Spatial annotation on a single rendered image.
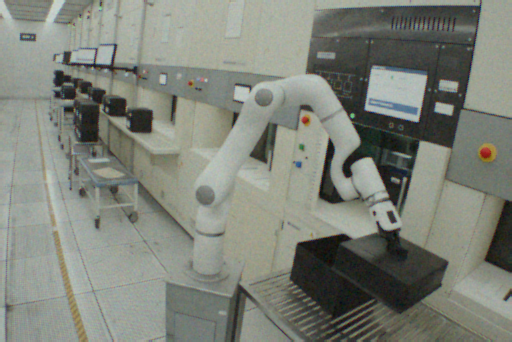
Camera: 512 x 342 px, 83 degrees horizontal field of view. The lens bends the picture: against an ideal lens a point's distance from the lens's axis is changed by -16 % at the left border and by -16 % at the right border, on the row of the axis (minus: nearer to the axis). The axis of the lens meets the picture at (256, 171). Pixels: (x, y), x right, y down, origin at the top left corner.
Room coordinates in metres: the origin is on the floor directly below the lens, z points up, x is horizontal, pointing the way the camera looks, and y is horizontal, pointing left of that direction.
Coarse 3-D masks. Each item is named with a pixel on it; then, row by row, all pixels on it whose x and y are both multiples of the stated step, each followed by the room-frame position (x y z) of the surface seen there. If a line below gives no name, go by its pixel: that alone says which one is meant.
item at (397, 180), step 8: (392, 152) 2.02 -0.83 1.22; (400, 160) 1.99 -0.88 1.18; (376, 168) 2.02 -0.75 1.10; (384, 168) 1.98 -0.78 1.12; (384, 176) 1.97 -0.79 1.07; (392, 176) 1.93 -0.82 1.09; (400, 176) 1.88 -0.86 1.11; (384, 184) 1.96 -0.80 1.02; (392, 184) 1.92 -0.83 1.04; (400, 184) 1.87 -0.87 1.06; (392, 192) 1.91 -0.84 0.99; (392, 200) 1.89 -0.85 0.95
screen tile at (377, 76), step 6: (378, 72) 1.52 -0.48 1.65; (372, 78) 1.54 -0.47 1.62; (378, 78) 1.51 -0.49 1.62; (384, 78) 1.49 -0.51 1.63; (390, 84) 1.46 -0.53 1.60; (372, 90) 1.53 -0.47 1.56; (378, 90) 1.51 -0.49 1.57; (384, 90) 1.48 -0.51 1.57; (390, 90) 1.46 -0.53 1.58; (384, 96) 1.48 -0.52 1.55; (390, 96) 1.45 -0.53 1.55
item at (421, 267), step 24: (360, 240) 1.04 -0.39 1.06; (384, 240) 1.06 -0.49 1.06; (336, 264) 0.99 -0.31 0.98; (360, 264) 0.92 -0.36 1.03; (384, 264) 0.89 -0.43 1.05; (408, 264) 0.90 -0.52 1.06; (432, 264) 0.91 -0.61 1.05; (360, 288) 0.89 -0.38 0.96; (384, 288) 0.83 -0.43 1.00; (408, 288) 0.78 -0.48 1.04; (432, 288) 0.90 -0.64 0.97
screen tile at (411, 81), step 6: (402, 78) 1.42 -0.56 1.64; (408, 78) 1.40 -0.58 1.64; (414, 78) 1.37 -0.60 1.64; (420, 78) 1.35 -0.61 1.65; (402, 84) 1.41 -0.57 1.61; (408, 84) 1.39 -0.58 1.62; (414, 84) 1.37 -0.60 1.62; (420, 84) 1.35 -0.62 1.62; (396, 90) 1.43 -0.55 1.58; (414, 90) 1.37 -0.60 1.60; (420, 90) 1.34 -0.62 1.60; (396, 96) 1.43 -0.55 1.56; (402, 96) 1.41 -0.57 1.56; (408, 96) 1.38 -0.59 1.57; (414, 96) 1.36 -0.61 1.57; (420, 96) 1.34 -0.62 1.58; (414, 102) 1.36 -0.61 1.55
